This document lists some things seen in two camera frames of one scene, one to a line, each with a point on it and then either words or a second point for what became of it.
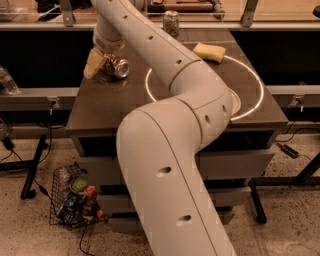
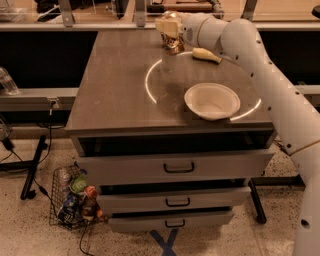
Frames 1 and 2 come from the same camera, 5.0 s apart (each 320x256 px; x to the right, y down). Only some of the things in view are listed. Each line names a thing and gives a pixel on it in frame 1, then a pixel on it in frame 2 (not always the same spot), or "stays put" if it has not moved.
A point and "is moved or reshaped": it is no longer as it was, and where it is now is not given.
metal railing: (68, 22) stays put
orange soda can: (118, 67) is moved or reshaped
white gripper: (104, 44) → (188, 29)
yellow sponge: (210, 52) stays put
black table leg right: (304, 178) stays put
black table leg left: (26, 165) stays put
